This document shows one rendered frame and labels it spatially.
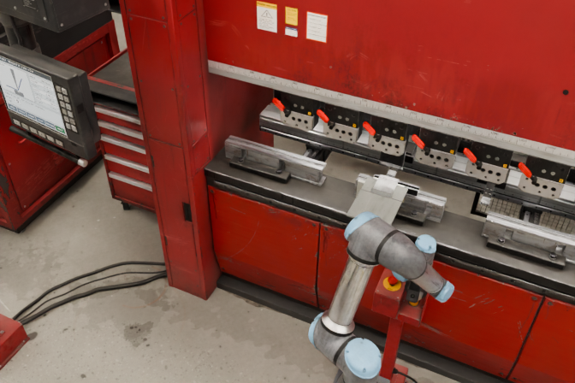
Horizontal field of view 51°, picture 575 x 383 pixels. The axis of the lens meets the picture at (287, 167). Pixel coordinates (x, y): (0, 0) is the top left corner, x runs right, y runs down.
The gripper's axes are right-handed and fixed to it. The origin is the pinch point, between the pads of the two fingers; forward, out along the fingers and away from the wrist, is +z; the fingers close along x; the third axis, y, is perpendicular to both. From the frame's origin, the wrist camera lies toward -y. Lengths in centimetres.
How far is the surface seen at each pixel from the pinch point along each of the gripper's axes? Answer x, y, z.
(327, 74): 54, 39, -70
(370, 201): 27.5, 22.7, -24.7
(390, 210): 18.4, 20.6, -24.9
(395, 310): 5.4, -6.6, 1.4
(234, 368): 76, -24, 72
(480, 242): -18.4, 30.1, -11.5
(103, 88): 157, 24, -45
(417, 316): -3.5, -5.1, 2.4
